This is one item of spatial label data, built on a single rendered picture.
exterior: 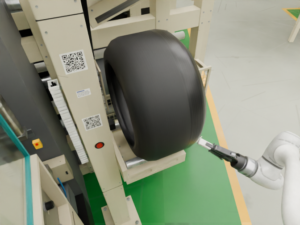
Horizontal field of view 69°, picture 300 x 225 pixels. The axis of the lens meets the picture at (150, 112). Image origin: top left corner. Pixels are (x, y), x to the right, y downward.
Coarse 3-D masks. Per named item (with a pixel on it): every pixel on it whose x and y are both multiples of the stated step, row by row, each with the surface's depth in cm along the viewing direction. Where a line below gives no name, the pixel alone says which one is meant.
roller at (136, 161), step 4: (128, 160) 113; (132, 160) 112; (136, 160) 112; (140, 160) 113; (144, 160) 113; (128, 164) 111; (132, 164) 111; (136, 164) 112; (140, 164) 114; (128, 168) 111
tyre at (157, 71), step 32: (160, 32) 90; (128, 64) 79; (160, 64) 79; (192, 64) 83; (128, 96) 79; (160, 96) 77; (192, 96) 81; (128, 128) 126; (160, 128) 80; (192, 128) 86
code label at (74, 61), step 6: (60, 54) 67; (66, 54) 68; (72, 54) 69; (78, 54) 70; (66, 60) 69; (72, 60) 70; (78, 60) 71; (84, 60) 72; (66, 66) 71; (72, 66) 72; (78, 66) 72; (84, 66) 73; (66, 72) 72; (72, 72) 73
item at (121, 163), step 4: (112, 136) 121; (112, 140) 119; (116, 144) 117; (116, 148) 115; (116, 152) 113; (116, 156) 111; (120, 156) 111; (120, 160) 109; (120, 164) 108; (124, 164) 108; (120, 168) 108; (124, 168) 106; (124, 172) 105; (124, 176) 108; (128, 176) 109; (124, 180) 110
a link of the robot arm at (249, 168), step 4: (248, 160) 102; (252, 160) 103; (248, 164) 101; (252, 164) 101; (256, 164) 102; (244, 168) 102; (248, 168) 101; (252, 168) 101; (256, 168) 101; (240, 172) 105; (244, 172) 102; (248, 172) 102; (252, 172) 101; (248, 176) 103
